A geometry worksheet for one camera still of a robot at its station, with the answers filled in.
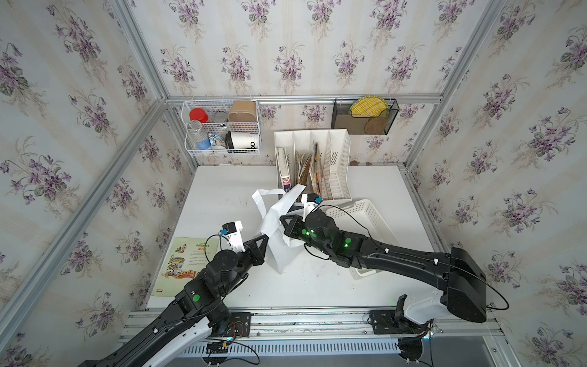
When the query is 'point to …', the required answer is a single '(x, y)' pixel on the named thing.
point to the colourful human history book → (315, 168)
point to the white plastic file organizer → (335, 151)
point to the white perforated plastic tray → (361, 217)
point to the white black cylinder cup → (241, 140)
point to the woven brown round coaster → (377, 125)
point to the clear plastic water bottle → (199, 137)
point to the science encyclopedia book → (284, 168)
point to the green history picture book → (186, 258)
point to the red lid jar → (199, 114)
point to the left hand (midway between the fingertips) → (273, 241)
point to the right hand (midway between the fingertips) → (280, 219)
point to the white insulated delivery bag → (275, 204)
